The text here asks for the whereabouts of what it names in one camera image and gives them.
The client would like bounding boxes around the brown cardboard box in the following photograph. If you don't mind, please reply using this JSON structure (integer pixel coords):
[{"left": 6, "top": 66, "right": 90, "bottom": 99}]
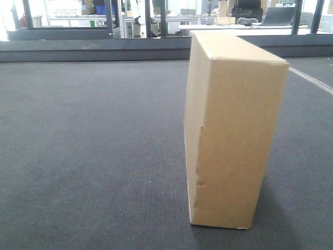
[{"left": 184, "top": 31, "right": 289, "bottom": 229}]

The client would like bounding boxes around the white background table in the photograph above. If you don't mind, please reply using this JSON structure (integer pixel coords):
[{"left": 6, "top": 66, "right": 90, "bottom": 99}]
[{"left": 178, "top": 24, "right": 292, "bottom": 36}]

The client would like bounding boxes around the black office chair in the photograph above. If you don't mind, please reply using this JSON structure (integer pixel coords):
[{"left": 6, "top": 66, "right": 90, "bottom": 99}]
[{"left": 232, "top": 0, "right": 263, "bottom": 22}]

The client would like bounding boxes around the black laptop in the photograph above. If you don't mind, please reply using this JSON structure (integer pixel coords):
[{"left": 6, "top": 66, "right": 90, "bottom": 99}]
[{"left": 261, "top": 7, "right": 296, "bottom": 26}]

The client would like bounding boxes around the white plastic crate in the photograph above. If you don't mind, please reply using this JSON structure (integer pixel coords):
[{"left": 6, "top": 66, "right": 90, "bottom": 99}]
[{"left": 46, "top": 0, "right": 82, "bottom": 17}]

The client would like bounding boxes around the dark conveyor side rail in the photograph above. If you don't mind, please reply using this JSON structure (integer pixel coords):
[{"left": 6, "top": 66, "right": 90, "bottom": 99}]
[{"left": 1, "top": 34, "right": 332, "bottom": 63}]

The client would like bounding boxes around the black metal frame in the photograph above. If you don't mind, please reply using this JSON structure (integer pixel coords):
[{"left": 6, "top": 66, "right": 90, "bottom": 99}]
[{"left": 1, "top": 1, "right": 328, "bottom": 40}]

